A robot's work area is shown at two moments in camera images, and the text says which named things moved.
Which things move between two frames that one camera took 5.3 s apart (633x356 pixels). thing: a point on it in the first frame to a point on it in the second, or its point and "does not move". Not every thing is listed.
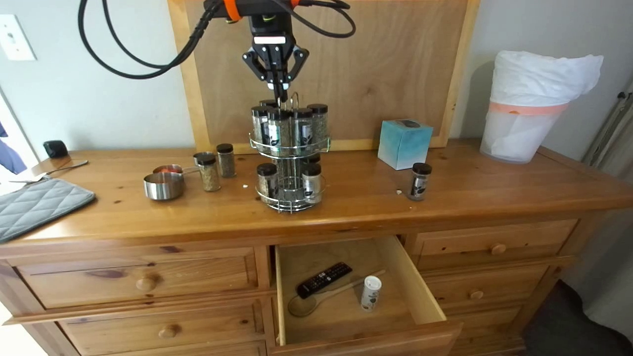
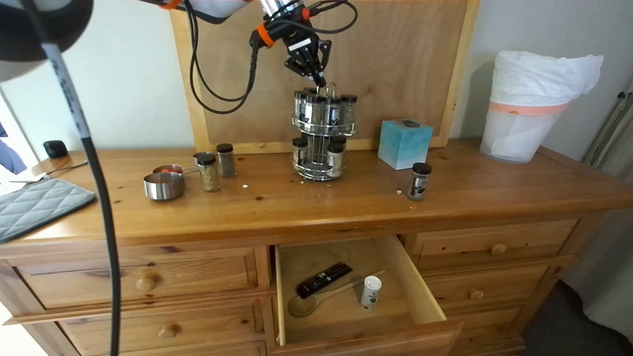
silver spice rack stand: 292,141 to 323,123
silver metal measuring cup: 163,186 does not move
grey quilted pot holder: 39,202 does not move
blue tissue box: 405,143 does not move
